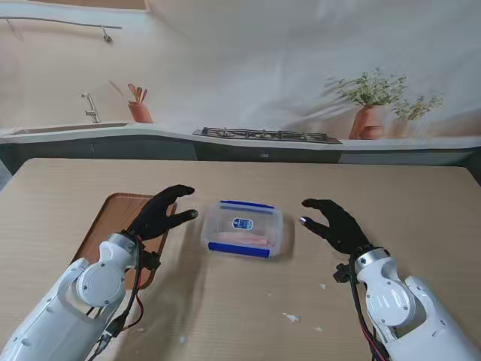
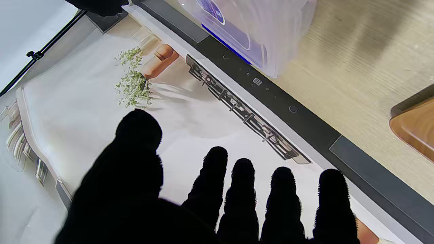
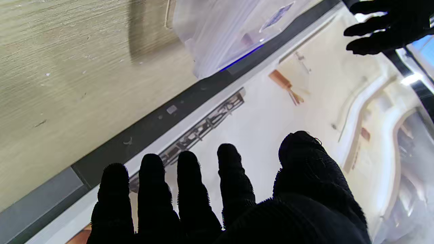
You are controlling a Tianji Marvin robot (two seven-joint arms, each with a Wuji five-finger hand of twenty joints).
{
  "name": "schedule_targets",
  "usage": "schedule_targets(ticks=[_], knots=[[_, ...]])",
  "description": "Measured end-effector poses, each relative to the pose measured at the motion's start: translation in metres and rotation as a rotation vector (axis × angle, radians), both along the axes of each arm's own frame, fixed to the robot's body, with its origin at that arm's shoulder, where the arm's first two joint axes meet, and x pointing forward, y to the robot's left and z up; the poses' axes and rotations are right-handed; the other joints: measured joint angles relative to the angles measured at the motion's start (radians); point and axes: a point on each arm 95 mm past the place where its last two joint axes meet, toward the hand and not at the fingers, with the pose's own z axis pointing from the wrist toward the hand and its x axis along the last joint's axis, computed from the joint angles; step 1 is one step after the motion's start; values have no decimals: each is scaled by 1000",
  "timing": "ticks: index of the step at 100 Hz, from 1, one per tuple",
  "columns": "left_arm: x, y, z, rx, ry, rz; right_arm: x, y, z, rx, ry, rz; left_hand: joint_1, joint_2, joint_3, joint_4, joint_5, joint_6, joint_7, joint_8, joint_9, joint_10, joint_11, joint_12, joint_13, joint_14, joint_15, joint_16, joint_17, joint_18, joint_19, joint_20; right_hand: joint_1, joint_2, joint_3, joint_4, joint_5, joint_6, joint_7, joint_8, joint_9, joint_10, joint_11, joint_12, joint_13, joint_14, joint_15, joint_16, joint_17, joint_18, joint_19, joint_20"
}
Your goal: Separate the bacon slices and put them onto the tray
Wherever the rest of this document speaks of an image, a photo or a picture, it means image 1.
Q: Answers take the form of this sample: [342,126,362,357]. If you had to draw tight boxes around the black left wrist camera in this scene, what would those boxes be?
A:
[142,250,162,272]

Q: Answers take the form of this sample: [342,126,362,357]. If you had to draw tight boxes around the brown wooden tray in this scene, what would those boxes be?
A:
[71,193,178,290]

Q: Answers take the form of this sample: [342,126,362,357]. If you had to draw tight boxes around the arm black red cables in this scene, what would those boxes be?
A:
[88,235,161,361]
[347,255,392,361]

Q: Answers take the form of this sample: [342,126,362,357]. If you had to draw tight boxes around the left arm black red cables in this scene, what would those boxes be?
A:
[88,235,161,361]

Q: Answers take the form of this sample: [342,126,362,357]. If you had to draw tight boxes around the right arm black red cables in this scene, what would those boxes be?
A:
[347,255,392,361]

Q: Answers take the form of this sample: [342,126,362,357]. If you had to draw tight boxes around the clear lid with blue label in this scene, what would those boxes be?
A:
[205,201,286,249]

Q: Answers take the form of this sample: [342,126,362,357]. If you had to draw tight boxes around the raw bacon slice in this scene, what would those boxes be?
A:
[216,232,274,247]

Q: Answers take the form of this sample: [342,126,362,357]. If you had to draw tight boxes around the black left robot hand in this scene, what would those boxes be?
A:
[127,184,199,241]

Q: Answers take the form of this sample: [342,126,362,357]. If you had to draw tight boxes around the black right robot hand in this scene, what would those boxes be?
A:
[300,199,373,255]

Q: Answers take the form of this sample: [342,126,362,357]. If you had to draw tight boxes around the clear container with blue clips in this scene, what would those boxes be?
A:
[200,200,296,261]

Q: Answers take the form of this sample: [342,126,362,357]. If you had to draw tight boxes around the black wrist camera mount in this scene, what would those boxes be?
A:
[332,262,354,284]

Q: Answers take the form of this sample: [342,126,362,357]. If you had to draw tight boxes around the printed kitchen backdrop cloth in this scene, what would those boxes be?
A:
[0,0,481,165]

